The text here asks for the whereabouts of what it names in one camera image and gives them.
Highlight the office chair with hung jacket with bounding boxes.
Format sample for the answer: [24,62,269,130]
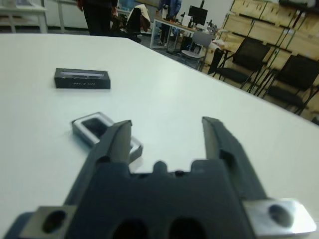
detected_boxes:
[126,4,152,42]

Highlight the stacked wooden crates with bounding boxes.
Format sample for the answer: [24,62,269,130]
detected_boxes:
[221,0,319,75]

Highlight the person in blue jacket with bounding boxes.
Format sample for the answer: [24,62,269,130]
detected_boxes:
[156,0,183,46]

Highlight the white side table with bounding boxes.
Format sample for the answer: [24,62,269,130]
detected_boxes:
[0,5,48,33]

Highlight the black mesh chair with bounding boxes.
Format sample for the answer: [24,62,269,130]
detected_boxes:
[208,37,272,88]
[264,54,319,116]

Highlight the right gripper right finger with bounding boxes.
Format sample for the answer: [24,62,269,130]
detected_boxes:
[201,116,269,203]

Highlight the black box base white lining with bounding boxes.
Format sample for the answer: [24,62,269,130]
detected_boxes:
[71,112,145,161]

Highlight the grey office chair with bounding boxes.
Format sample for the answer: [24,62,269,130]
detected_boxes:
[181,31,216,72]

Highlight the black computer monitor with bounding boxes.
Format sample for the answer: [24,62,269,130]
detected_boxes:
[188,4,209,25]

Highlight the person in black clothes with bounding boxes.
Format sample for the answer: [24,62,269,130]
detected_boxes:
[76,0,118,37]

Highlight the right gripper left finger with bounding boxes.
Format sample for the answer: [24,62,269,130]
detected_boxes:
[64,119,133,206]

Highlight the white frame work desk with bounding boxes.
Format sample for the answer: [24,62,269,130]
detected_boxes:
[149,17,201,54]

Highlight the black box lid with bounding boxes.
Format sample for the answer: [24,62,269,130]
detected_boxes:
[54,68,111,90]

